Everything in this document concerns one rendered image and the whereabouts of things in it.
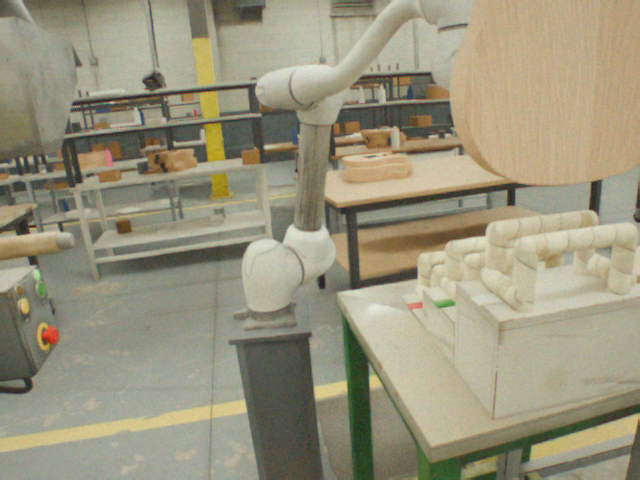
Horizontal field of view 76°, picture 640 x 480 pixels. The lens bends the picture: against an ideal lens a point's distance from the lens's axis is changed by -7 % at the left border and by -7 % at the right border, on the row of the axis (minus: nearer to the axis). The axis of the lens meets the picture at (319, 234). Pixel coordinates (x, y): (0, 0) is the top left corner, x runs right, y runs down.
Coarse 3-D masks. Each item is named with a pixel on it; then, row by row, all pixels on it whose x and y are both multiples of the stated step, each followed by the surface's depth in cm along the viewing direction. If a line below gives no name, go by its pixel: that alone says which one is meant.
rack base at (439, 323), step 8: (432, 288) 91; (440, 288) 90; (424, 296) 90; (432, 296) 87; (440, 296) 87; (448, 296) 86; (424, 304) 91; (432, 304) 86; (424, 312) 91; (432, 312) 86; (440, 312) 82; (448, 312) 80; (424, 320) 92; (432, 320) 87; (440, 320) 82; (448, 320) 78; (424, 328) 92; (432, 328) 87; (440, 328) 83; (448, 328) 79; (432, 336) 88; (440, 336) 83; (448, 336) 79; (440, 344) 84; (448, 344) 80; (448, 352) 80; (448, 360) 80
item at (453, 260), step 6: (450, 252) 84; (456, 252) 84; (450, 258) 84; (456, 258) 84; (450, 264) 85; (456, 264) 84; (450, 270) 85; (456, 270) 85; (450, 276) 85; (456, 276) 85
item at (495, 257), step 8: (488, 240) 68; (496, 240) 67; (504, 240) 67; (488, 248) 68; (496, 248) 67; (504, 248) 67; (488, 256) 68; (496, 256) 67; (504, 256) 67; (488, 264) 68; (496, 264) 68; (504, 264) 68; (504, 272) 68
